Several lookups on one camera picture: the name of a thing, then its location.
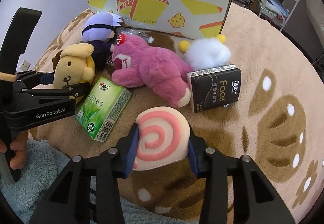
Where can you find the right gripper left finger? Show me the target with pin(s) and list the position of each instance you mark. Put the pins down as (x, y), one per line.
(86, 190)

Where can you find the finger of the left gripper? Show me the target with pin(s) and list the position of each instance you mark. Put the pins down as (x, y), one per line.
(77, 90)
(32, 78)

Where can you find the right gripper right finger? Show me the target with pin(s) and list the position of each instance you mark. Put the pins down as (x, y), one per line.
(255, 199)

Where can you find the yellow dog plush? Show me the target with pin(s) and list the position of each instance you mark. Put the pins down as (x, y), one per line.
(73, 65)

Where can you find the green tissue pack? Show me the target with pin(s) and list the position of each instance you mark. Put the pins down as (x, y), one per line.
(102, 108)

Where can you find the purple haired doll plush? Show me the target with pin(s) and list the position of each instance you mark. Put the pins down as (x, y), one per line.
(100, 31)

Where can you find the pink bear plush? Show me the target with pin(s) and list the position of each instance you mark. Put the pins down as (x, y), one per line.
(136, 64)

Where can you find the pink swirl roll cushion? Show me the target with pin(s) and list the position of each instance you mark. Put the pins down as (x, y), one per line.
(163, 138)

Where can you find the black Face tissue pack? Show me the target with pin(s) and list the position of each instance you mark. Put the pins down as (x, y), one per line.
(214, 87)

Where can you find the white fluffy plush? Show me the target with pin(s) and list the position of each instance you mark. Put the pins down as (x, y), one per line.
(205, 53)

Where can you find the person's left hand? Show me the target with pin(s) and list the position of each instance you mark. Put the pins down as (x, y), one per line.
(19, 146)

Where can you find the light blue fleece clothing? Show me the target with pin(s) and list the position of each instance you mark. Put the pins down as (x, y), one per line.
(43, 165)

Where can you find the beige brown patterned blanket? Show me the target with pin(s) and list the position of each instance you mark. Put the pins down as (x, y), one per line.
(278, 121)

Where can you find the white wall socket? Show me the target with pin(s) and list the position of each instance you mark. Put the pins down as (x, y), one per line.
(25, 65)

